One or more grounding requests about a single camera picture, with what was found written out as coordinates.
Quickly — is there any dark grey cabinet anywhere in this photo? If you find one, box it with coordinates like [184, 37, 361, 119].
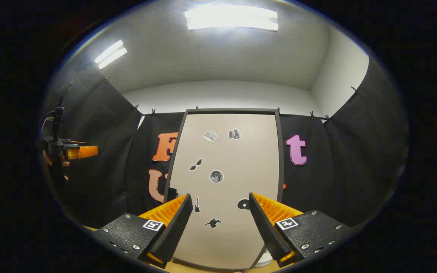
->
[163, 107, 285, 271]

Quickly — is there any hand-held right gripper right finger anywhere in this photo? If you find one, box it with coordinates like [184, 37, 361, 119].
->
[249, 192, 352, 268]

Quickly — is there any white round object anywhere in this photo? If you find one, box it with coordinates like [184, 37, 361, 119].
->
[256, 250, 274, 268]

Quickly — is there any narrow ceiling light panel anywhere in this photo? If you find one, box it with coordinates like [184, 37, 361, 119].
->
[94, 40, 128, 70]

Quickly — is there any black backdrop cloth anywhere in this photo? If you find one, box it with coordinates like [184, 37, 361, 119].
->
[40, 57, 409, 228]

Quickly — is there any large ceiling light panel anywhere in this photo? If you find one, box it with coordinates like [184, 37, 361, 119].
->
[184, 5, 279, 32]

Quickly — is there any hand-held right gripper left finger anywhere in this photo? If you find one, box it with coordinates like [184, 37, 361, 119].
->
[93, 193, 193, 270]

